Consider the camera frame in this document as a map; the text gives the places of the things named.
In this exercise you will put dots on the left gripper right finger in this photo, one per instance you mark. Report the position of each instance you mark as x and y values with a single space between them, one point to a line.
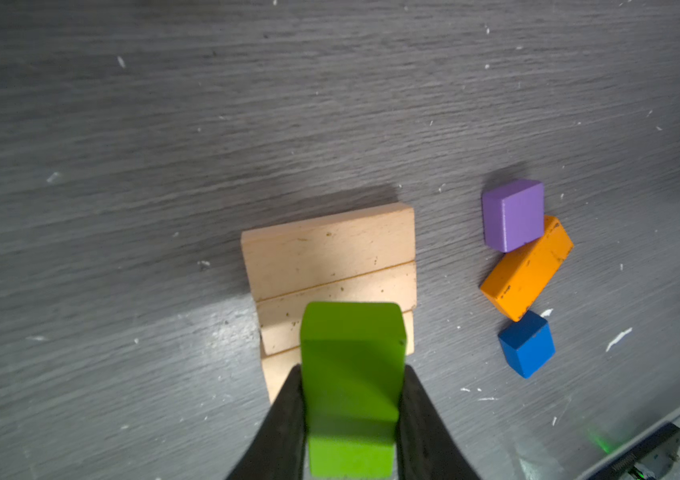
425 448

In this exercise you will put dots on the purple wood block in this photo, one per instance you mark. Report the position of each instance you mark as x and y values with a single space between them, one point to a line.
513 214

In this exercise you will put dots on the natural wood plank block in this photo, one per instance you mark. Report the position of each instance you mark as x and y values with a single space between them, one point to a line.
277 367

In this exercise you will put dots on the orange wood block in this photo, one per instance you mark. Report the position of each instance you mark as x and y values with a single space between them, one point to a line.
521 276

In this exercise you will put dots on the natural wood long block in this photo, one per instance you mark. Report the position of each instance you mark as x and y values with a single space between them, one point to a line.
280 318

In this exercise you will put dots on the green wood block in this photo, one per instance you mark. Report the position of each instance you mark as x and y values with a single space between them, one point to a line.
353 363

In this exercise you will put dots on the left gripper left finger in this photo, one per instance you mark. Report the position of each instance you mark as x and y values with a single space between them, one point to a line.
278 448

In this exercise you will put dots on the blue wood cube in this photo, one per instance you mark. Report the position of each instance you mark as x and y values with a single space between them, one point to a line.
528 344

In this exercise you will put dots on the natural wood rectangular block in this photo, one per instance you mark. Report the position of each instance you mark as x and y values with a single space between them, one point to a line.
295 256

